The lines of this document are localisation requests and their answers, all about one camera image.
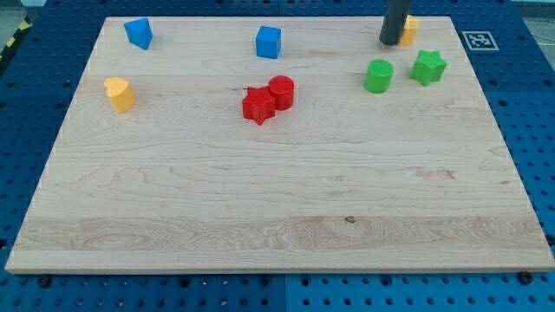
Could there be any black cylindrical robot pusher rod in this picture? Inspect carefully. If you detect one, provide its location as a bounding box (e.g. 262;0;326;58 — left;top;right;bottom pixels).
379;0;411;46

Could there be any blue cube block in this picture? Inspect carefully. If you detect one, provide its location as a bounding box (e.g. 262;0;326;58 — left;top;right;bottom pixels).
255;26;282;59

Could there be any yellow hexagonal block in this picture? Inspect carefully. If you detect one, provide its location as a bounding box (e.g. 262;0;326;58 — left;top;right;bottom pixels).
398;15;421;46

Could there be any green star block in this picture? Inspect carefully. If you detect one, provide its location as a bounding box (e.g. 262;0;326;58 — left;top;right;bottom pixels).
409;49;447;87

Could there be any green cylinder block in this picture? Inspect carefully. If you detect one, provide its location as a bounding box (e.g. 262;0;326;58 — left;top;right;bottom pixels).
363;59;394;94

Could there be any white fiducial marker tag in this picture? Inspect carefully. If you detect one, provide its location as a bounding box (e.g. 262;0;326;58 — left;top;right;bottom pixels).
462;30;499;51

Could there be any red cylinder block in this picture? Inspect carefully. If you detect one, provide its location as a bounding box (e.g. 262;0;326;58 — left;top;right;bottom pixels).
268;75;295;111

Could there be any red star block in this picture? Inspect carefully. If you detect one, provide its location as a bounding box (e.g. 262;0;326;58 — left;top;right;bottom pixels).
242;86;276;126

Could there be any light wooden board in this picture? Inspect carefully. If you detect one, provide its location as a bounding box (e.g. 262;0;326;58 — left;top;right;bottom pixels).
6;16;554;275

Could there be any blue triangular prism block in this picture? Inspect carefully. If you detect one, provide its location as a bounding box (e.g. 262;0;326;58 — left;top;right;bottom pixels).
124;18;153;50

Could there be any yellow heart block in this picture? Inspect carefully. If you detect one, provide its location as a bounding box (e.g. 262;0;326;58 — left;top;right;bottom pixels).
104;76;136;113

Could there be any black bolt front right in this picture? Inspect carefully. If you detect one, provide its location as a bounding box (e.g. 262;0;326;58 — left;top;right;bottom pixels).
518;271;533;285

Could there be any black bolt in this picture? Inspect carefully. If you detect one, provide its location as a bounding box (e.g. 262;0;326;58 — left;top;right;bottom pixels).
36;275;52;289
518;271;533;285

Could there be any black bolt front left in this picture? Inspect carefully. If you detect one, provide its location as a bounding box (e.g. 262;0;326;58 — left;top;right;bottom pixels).
36;275;52;289

